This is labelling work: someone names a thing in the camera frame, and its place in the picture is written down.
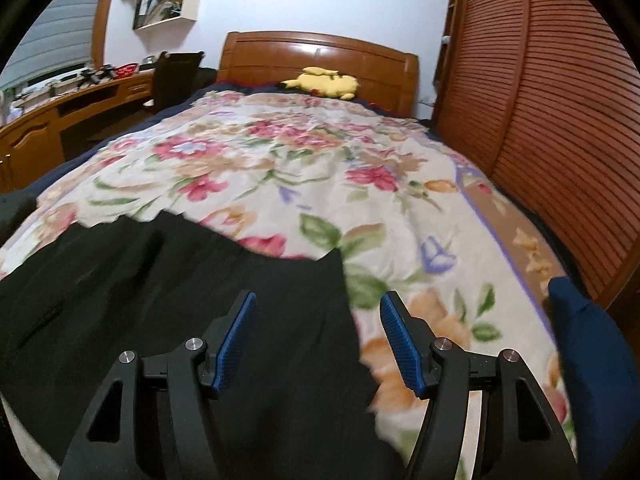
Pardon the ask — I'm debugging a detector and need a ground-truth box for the folded navy blue garment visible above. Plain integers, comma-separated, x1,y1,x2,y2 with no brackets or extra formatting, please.
548,276,640,479

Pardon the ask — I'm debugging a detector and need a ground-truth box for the louvered wooden wardrobe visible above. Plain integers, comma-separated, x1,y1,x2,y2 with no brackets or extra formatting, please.
435,0,639,311

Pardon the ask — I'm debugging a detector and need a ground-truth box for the black double-breasted coat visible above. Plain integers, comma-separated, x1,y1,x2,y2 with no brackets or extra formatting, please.
1,212,404,479

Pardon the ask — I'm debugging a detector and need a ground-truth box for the floral bed blanket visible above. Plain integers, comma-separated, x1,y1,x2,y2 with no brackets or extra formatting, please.
1,89,574,479

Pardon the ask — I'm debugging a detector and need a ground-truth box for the red basket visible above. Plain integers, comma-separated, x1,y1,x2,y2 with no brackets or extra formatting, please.
115,63,138,79

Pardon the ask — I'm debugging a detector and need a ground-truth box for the yellow plush toy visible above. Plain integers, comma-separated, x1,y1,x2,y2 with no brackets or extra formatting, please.
279,67,359,100

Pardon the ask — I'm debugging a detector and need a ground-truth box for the wooden bed headboard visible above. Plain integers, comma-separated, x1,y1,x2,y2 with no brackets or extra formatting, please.
217,30,419,117

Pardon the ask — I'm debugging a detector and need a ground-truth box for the grey window blind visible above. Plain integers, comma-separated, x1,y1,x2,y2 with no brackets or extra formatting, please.
1,0,98,90

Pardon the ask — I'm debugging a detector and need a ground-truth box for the wooden desk with cabinets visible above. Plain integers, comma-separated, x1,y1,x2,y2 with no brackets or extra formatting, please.
1,70,153,192

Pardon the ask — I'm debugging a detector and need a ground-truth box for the dark wooden chair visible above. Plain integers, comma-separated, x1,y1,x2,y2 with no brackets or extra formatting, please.
150,51,218,114

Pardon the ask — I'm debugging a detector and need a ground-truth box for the dark grey folded garment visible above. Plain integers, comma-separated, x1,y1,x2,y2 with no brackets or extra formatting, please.
0,190,37,245

